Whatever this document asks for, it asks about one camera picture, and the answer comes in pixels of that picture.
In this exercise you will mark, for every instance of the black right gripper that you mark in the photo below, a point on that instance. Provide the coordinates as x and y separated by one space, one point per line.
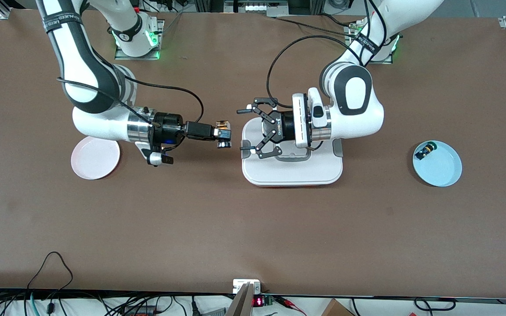
168 127

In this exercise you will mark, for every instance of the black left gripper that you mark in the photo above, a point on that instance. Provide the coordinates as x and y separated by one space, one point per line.
284 126

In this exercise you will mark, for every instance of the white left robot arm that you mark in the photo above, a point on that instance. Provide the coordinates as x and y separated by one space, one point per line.
358 101

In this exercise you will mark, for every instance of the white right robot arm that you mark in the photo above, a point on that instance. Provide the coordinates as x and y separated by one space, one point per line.
81 74

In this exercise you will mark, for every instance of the white rectangular tray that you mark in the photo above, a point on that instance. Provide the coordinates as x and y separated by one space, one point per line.
292 171

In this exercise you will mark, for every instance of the pale pink round plate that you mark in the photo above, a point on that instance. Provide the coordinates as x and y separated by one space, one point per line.
95 160

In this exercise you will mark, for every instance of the small black yellow object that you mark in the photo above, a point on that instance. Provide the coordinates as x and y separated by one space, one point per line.
424 152

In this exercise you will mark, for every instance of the red digit display module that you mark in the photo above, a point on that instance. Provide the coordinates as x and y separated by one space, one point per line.
258 301

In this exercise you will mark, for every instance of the aluminium extrusion bar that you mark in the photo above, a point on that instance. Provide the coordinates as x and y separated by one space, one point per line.
240 303

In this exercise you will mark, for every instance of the light blue round plate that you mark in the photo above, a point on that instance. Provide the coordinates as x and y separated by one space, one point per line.
442 169

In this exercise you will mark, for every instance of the brown cardboard box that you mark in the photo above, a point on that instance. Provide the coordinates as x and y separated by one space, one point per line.
336 308

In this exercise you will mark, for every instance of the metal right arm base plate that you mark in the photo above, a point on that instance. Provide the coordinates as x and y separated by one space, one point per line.
160 37

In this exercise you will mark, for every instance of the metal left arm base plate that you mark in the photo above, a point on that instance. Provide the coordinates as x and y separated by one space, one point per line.
350 30

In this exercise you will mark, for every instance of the small metal mounting bracket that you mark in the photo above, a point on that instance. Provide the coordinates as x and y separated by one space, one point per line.
246 284

